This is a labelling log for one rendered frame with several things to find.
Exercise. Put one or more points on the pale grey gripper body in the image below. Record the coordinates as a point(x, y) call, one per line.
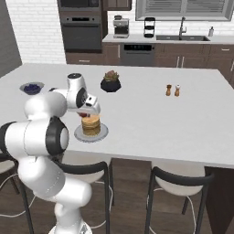
point(93, 109)

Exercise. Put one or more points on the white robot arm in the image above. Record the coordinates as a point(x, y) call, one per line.
point(36, 137)

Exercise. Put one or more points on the red strawberry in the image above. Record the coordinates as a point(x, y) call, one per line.
point(82, 115)

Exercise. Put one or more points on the stack of brown pancakes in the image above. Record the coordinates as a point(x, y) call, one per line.
point(91, 125)

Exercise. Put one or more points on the grey round plate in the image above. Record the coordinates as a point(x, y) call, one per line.
point(103, 134)

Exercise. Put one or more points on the black plant pot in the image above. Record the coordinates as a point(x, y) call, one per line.
point(110, 86)

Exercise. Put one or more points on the green brown succulent plant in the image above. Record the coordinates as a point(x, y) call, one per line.
point(111, 75)

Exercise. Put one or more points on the black stool with white seat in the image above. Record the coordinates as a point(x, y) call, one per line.
point(7, 166)
point(91, 169)
point(179, 179)

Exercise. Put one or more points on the pile of blueberries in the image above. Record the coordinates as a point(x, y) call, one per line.
point(32, 88)

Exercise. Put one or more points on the grey dishwasher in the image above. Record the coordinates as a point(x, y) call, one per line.
point(137, 55)

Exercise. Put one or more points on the grey bowl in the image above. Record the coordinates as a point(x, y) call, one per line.
point(23, 88)

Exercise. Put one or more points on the brown pepper mill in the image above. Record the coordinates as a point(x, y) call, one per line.
point(168, 90)

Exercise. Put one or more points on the silver coffee machine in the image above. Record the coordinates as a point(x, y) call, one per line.
point(121, 28)

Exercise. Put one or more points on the brown white salt mill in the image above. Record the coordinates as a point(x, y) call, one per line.
point(177, 91)

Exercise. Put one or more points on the grey sink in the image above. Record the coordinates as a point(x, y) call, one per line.
point(170, 38)

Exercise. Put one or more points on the black microwave oven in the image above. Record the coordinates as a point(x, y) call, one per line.
point(79, 4)

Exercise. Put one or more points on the brown cupboard run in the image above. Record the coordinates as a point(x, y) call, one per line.
point(195, 56)

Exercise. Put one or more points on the dark grey tap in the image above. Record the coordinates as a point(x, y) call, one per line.
point(182, 27)

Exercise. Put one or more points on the window with grey blinds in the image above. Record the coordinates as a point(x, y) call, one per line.
point(182, 8)

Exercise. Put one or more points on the grey soap dispenser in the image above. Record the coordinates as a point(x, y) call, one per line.
point(211, 31)

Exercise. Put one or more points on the black wall oven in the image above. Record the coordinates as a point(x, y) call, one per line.
point(81, 33)

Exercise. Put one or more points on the brown wall cupboard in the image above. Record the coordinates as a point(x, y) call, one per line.
point(117, 4)

